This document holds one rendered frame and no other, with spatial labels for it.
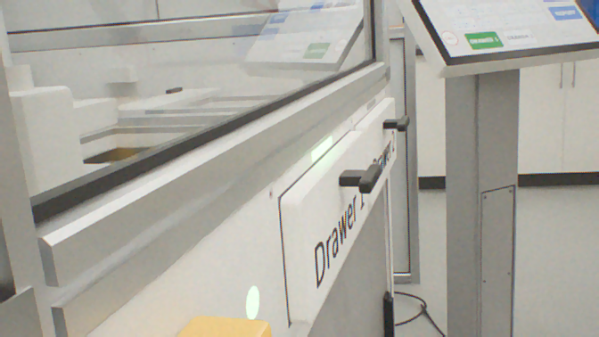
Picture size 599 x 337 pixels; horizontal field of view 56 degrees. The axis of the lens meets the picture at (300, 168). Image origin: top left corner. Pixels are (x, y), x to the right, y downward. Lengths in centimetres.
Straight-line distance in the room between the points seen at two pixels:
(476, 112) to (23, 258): 132
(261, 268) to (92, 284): 19
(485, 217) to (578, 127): 226
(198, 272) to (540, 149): 346
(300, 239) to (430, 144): 318
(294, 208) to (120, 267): 21
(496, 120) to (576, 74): 222
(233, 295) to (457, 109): 119
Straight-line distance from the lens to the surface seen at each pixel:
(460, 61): 126
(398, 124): 84
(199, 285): 32
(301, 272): 46
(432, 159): 362
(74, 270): 23
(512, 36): 141
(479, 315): 164
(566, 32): 154
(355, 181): 56
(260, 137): 39
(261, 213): 40
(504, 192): 157
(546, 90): 366
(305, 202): 45
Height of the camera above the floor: 105
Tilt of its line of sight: 14 degrees down
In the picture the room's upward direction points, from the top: 4 degrees counter-clockwise
